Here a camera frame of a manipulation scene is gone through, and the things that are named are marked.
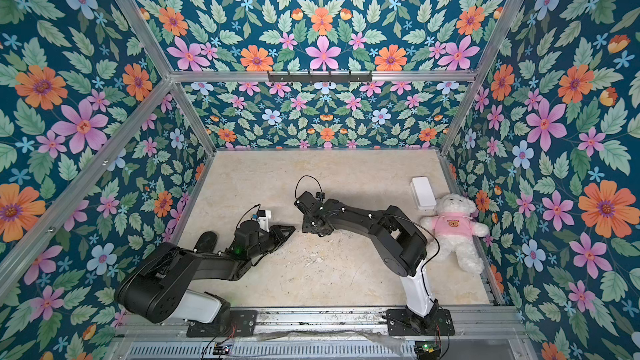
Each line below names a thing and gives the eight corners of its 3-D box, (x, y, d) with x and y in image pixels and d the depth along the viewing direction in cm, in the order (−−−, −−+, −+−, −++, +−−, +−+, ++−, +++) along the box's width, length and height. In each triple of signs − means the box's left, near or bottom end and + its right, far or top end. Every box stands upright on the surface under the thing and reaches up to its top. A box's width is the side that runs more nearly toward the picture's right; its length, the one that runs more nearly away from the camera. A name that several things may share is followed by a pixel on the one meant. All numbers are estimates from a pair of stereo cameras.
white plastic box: (416, 211, 100) (419, 205, 97) (410, 183, 109) (412, 177, 106) (434, 211, 100) (437, 205, 97) (426, 182, 109) (429, 177, 106)
